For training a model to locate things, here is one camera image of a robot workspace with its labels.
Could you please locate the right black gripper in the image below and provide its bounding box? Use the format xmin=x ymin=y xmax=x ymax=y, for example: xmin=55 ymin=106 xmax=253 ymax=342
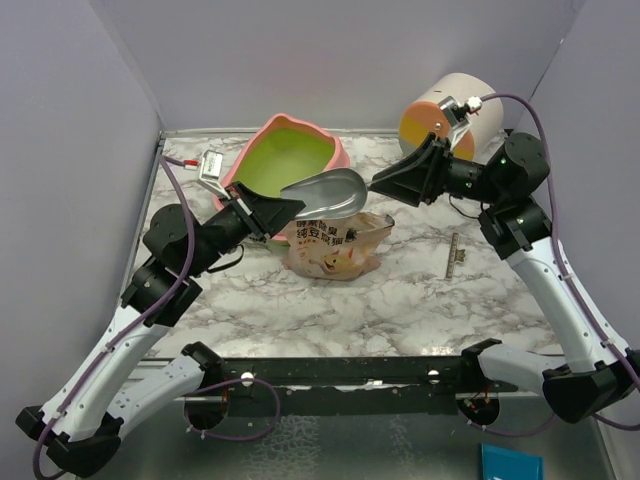
xmin=371 ymin=132 xmax=505 ymax=205

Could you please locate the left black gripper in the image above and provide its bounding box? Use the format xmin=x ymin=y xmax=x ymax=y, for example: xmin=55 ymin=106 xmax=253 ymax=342
xmin=186 ymin=181 xmax=307 ymax=278

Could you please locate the grey metal scoop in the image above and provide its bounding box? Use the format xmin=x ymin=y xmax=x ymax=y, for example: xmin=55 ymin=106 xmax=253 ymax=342
xmin=280 ymin=168 xmax=368 ymax=220

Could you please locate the peach cat litter bag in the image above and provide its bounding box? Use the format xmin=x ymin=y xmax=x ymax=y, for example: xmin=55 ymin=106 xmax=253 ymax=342
xmin=282 ymin=212 xmax=395 ymax=281

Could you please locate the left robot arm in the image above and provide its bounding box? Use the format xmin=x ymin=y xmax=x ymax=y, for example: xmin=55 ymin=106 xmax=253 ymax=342
xmin=16 ymin=182 xmax=305 ymax=478

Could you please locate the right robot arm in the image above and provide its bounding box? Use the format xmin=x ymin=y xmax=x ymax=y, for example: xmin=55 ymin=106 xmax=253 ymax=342
xmin=369 ymin=132 xmax=639 ymax=424

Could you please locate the pink green litter box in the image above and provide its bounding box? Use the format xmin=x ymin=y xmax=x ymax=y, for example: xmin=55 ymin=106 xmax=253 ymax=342
xmin=212 ymin=113 xmax=352 ymax=249

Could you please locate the round cream drawer cabinet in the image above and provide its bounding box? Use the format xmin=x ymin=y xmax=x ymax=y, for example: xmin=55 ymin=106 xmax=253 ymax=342
xmin=398 ymin=73 xmax=504 ymax=161

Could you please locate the blue card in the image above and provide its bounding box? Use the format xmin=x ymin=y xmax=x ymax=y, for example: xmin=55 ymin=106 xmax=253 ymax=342
xmin=481 ymin=444 xmax=544 ymax=480

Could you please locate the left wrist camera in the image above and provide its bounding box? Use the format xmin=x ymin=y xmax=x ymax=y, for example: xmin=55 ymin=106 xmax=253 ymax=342
xmin=197 ymin=149 xmax=225 ymax=197

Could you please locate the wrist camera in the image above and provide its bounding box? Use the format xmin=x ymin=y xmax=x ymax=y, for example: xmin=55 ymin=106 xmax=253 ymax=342
xmin=197 ymin=149 xmax=225 ymax=197
xmin=438 ymin=96 xmax=482 ymax=147

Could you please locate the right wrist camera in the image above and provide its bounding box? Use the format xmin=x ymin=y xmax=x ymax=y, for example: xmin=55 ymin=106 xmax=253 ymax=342
xmin=438 ymin=96 xmax=482 ymax=147

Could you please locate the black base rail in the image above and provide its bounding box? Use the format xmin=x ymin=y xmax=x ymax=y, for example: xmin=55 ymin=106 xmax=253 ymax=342
xmin=172 ymin=354 xmax=521 ymax=416

